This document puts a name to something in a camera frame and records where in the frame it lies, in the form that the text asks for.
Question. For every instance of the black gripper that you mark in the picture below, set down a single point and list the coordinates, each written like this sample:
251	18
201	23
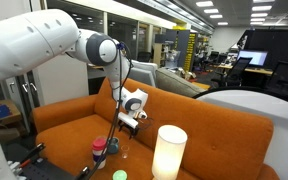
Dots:
130	127

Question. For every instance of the small clear glass cup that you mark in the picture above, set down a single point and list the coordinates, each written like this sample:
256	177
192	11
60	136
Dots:
125	152

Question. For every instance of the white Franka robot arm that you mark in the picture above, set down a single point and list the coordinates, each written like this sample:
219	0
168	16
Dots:
24	43

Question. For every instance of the grey fabric sofa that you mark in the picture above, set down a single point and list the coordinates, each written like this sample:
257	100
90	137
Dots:
174	83

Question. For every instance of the orange fabric sofa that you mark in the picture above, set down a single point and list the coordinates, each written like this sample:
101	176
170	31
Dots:
200	133

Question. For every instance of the red lid striped tumbler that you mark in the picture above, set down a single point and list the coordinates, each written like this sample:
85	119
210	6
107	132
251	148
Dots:
99	145

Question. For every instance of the round light green lid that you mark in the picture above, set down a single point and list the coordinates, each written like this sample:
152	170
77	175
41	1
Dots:
119	175

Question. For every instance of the white cylinder table lamp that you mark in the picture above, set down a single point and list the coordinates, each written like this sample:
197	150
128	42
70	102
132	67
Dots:
169	153

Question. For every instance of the light grey chair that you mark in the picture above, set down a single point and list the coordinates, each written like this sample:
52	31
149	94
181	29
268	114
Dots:
144	71

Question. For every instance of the white storage cabinet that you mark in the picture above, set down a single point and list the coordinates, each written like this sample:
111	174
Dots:
62	80

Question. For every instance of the yellow and black shelf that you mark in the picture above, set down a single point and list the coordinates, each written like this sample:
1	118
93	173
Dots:
189	50

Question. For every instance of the brown box under blue object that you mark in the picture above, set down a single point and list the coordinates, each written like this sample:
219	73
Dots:
12	115

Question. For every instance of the black mesh office chair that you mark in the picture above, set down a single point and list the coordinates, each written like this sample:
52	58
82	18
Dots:
232	71

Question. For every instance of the wooden office desk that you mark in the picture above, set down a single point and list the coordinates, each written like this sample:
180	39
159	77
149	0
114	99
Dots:
260	70

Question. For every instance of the lit computer monitor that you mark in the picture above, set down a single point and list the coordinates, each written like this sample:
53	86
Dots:
254	57

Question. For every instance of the white round panel black rim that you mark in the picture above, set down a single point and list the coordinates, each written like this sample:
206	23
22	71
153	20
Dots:
284	133

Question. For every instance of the black partition wall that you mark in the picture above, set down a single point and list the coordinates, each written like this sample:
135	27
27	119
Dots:
277	43

